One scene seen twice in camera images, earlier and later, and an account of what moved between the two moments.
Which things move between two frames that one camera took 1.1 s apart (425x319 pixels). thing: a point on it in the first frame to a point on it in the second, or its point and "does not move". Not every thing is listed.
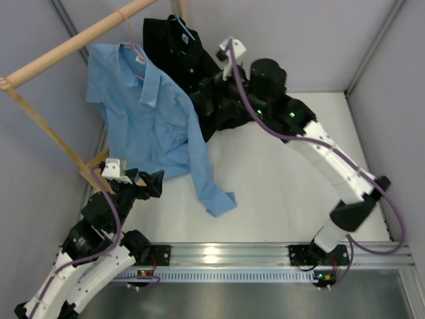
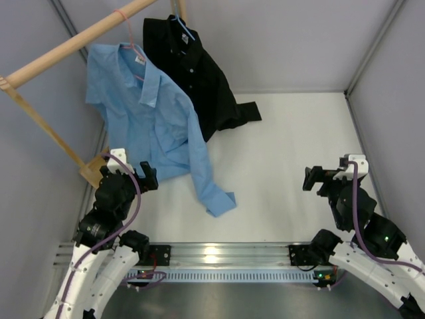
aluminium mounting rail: x=266 y=256 does not move
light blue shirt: x=151 y=119 does not move
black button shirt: x=176 y=52 does not move
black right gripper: x=210 y=90 to x=316 y=174
